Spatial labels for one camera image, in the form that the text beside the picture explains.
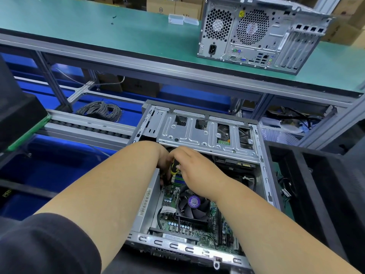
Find stack of cardboard boxes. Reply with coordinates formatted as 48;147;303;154
322;0;365;48

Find small black cable bundle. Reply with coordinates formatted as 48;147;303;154
278;174;295;199

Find green motherboard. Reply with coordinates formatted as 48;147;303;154
155;177;252;249

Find grey coiled cable bundle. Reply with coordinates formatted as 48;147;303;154
76;101;123;121

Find empty black foam tray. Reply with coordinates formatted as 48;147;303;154
263;141;365;274

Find grey computer case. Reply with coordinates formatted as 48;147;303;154
124;100;283;273

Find green upper shelf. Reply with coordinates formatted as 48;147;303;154
0;0;365;95

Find grey roller conveyor rail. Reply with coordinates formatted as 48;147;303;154
41;109;138;151

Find aluminium frame post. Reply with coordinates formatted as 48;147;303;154
297;91;365;151
313;0;343;15

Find person's left hand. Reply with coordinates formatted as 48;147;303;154
149;142;175;186

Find person's left forearm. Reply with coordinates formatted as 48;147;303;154
34;141;169;274

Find dark metal frame leg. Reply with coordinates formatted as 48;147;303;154
34;51;74;113

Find black foam tray with boards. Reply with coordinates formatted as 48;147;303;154
0;57;52;160

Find white plastic bags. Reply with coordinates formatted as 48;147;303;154
259;117;309;145

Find person's right hand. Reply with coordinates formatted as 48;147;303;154
168;147;232;200

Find person's black left sleeve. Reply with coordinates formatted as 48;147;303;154
0;213;102;274

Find silver backed desktop computer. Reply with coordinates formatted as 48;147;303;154
197;0;333;76

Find brown cardboard box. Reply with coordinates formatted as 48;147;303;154
146;0;205;21

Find small clear plastic box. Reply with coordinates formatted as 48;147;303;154
169;14;200;26

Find person's right forearm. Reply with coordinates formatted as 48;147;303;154
214;180;360;274

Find silver power supply unit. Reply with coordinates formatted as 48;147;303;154
128;168;162;237

